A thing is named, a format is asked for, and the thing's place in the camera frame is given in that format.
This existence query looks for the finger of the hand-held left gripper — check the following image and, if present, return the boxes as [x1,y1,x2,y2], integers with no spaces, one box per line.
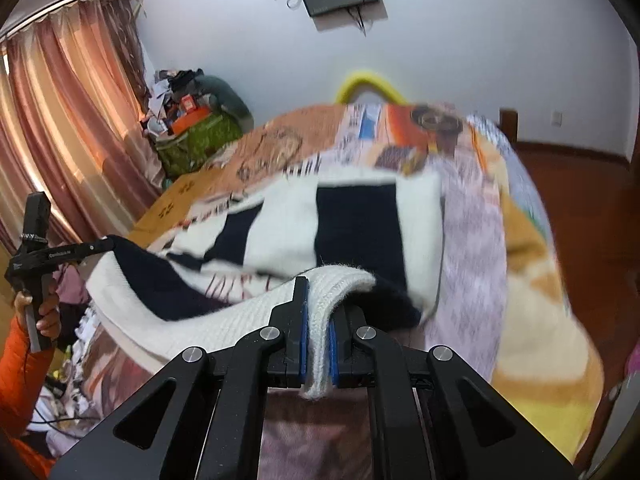
[47,237,118,264]

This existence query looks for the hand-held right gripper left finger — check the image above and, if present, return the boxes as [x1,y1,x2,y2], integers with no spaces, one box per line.
[50,276,311,480]

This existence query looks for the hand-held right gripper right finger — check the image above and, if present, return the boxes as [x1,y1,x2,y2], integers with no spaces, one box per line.
[327,305,579,480]

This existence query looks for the black and white striped sweater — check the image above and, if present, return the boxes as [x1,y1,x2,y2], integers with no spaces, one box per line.
[85,167,446,401]

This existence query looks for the person's left forearm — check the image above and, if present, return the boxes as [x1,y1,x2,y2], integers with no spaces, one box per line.
[0,317,57,480]

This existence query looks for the person's left hand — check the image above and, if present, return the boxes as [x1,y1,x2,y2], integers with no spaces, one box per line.
[13,284,62,340]

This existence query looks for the orange striped curtain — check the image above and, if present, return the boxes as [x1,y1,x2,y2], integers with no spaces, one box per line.
[0,0,166,256]

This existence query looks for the green fabric storage box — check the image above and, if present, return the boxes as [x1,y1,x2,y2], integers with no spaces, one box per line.
[155,112,243,178]

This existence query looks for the orange box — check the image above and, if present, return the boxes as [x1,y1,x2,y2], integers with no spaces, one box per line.
[170,105,213,136]

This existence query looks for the pile of clutter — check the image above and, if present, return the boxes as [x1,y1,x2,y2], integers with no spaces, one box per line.
[140,67,211,136]

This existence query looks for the bed with patterned cover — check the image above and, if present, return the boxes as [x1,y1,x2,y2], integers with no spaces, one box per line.
[75,102,606,480]

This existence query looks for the grey plush pillow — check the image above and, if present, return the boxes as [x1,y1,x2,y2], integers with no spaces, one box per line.
[197,75,253,131]

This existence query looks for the yellow foam tube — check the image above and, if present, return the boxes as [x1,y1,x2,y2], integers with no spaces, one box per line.
[335,71,411,106]

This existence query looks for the dark wooden bed post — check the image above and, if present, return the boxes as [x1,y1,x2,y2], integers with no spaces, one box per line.
[500,107,519,144]

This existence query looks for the black monitor cable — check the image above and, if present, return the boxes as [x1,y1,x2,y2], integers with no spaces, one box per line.
[349,4,372,37]

